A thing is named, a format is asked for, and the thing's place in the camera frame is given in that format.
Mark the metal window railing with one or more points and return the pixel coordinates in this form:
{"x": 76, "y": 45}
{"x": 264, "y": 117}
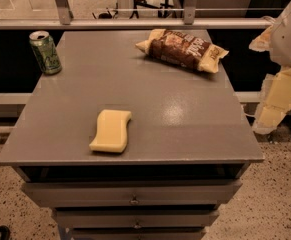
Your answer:
{"x": 59, "y": 14}

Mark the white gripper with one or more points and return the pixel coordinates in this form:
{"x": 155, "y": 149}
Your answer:
{"x": 289, "y": 43}

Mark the drawer with knob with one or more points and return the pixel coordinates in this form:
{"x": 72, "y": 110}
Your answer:
{"x": 135, "y": 219}
{"x": 61, "y": 195}

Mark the top drawer with knob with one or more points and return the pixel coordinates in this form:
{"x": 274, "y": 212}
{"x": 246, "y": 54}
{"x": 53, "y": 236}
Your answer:
{"x": 61, "y": 195}

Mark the brown chip bag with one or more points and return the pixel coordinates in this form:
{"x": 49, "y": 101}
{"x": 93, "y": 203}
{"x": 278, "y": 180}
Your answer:
{"x": 183, "y": 49}

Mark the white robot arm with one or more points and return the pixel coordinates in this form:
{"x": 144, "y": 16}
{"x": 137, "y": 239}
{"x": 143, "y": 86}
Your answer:
{"x": 275, "y": 94}

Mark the yellow sponge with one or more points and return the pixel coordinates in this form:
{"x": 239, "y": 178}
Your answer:
{"x": 111, "y": 133}

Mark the middle drawer with knob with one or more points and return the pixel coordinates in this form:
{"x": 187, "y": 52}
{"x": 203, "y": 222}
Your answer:
{"x": 135, "y": 219}

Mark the green soda can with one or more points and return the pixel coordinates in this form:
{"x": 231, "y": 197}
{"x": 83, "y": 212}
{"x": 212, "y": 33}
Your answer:
{"x": 45, "y": 52}

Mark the grey drawer cabinet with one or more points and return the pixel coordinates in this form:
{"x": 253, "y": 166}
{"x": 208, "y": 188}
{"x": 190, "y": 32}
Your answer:
{"x": 185, "y": 127}

